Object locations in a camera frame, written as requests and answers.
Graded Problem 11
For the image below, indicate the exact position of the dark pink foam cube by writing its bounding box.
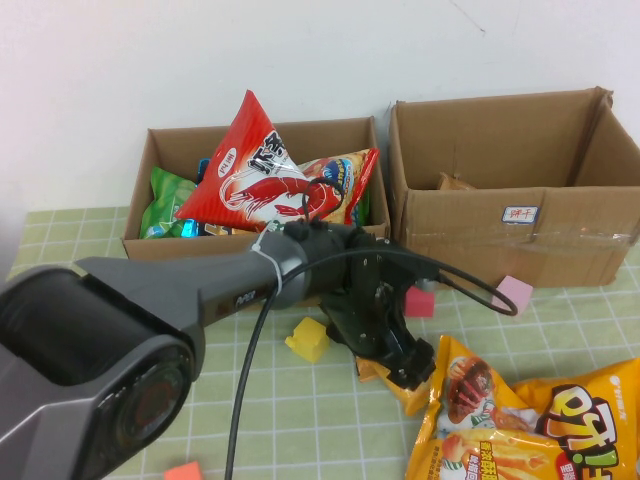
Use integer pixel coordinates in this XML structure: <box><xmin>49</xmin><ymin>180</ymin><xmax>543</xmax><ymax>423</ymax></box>
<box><xmin>404</xmin><ymin>285</ymin><xmax>436</xmax><ymax>319</ymax></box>

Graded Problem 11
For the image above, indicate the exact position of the light pink foam cube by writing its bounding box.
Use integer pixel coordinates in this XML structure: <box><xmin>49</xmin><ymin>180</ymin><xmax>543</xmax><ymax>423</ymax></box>
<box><xmin>490</xmin><ymin>275</ymin><xmax>534</xmax><ymax>320</ymax></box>

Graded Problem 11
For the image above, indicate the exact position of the yellow steak print chip bag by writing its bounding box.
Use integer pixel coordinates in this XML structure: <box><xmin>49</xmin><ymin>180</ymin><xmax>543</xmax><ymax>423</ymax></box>
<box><xmin>404</xmin><ymin>333</ymin><xmax>569</xmax><ymax>480</ymax></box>

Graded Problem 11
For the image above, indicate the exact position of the gold small snack packet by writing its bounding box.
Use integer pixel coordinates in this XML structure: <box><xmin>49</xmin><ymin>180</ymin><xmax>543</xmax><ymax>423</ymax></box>
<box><xmin>355</xmin><ymin>354</ymin><xmax>385</xmax><ymax>385</ymax></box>

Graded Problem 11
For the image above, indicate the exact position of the white zip tie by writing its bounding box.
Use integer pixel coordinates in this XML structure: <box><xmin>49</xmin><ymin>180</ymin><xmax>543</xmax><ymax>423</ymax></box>
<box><xmin>251</xmin><ymin>233</ymin><xmax>285</xmax><ymax>297</ymax></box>

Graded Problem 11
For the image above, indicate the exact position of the orange small biscuit packet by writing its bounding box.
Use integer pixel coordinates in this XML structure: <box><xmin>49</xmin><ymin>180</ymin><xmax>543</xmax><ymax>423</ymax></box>
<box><xmin>378</xmin><ymin>372</ymin><xmax>437</xmax><ymax>419</ymax></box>

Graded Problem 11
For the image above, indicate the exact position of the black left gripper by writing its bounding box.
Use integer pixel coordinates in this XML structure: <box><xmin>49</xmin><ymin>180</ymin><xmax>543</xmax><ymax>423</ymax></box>
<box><xmin>319</xmin><ymin>239</ymin><xmax>438</xmax><ymax>395</ymax></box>

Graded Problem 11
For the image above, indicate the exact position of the blue and black snack bag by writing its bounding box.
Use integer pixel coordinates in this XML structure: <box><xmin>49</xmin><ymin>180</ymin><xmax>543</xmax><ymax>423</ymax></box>
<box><xmin>181</xmin><ymin>158</ymin><xmax>251</xmax><ymax>237</ymax></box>

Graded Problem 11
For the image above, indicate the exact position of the thin black looped cable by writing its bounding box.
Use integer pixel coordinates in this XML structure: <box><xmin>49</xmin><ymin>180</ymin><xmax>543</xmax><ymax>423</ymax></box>
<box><xmin>301</xmin><ymin>176</ymin><xmax>347</xmax><ymax>230</ymax></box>

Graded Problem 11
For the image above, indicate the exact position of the red shrimp chip bag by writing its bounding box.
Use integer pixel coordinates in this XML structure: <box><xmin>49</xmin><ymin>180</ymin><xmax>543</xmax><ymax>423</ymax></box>
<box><xmin>175</xmin><ymin>89</ymin><xmax>329</xmax><ymax>234</ymax></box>

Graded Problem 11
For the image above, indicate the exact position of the white label with red writing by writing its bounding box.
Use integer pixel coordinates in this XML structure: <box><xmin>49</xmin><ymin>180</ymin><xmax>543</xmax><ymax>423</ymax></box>
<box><xmin>502</xmin><ymin>205</ymin><xmax>540</xmax><ymax>225</ymax></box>

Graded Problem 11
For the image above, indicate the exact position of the cardboard box with F2 print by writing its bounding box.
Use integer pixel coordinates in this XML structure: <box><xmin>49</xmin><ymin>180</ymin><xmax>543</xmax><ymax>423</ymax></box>
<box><xmin>123</xmin><ymin>116</ymin><xmax>392</xmax><ymax>306</ymax></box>

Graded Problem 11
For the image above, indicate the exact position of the green checked tablecloth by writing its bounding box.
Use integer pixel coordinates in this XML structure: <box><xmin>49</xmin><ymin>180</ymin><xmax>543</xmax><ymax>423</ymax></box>
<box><xmin>0</xmin><ymin>206</ymin><xmax>640</xmax><ymax>480</ymax></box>

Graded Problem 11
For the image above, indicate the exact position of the large orange chip bag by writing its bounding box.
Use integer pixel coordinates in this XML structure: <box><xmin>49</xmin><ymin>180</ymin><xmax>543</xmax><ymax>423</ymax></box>
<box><xmin>510</xmin><ymin>357</ymin><xmax>640</xmax><ymax>480</ymax></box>

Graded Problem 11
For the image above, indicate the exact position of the orange foam cube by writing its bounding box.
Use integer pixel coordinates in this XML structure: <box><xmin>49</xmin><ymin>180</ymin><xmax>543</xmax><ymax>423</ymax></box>
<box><xmin>163</xmin><ymin>460</ymin><xmax>205</xmax><ymax>480</ymax></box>

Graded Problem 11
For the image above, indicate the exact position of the yellow plastic block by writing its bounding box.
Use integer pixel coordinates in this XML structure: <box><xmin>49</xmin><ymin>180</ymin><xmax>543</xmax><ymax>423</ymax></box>
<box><xmin>284</xmin><ymin>317</ymin><xmax>331</xmax><ymax>364</ymax></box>

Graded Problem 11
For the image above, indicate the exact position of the long brown snack packet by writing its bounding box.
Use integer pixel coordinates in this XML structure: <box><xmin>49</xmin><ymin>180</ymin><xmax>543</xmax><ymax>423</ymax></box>
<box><xmin>438</xmin><ymin>171</ymin><xmax>479</xmax><ymax>192</ymax></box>

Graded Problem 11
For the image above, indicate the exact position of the green snack bag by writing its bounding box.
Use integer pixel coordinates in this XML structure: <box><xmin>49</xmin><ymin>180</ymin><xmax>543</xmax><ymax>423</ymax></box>
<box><xmin>139</xmin><ymin>166</ymin><xmax>199</xmax><ymax>240</ymax></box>

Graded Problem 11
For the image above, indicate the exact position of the red fries snack bag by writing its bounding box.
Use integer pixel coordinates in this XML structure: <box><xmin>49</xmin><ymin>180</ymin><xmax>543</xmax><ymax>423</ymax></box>
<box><xmin>298</xmin><ymin>148</ymin><xmax>381</xmax><ymax>229</ymax></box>

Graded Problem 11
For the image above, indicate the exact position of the taped cardboard box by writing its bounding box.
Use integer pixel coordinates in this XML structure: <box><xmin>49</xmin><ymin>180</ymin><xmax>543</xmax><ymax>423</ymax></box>
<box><xmin>388</xmin><ymin>87</ymin><xmax>640</xmax><ymax>292</ymax></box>

